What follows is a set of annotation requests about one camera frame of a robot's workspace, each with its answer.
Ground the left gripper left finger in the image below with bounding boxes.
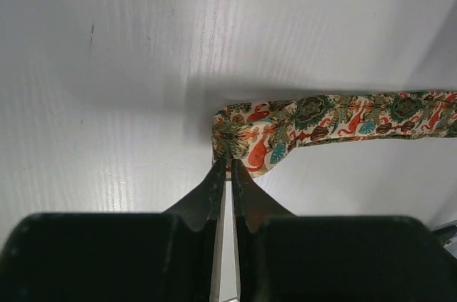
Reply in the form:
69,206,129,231
1,158,226,301

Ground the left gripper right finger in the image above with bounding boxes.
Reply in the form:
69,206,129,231
231,160,456,301

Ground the floral patterned tie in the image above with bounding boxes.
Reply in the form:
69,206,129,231
211,91,456,178

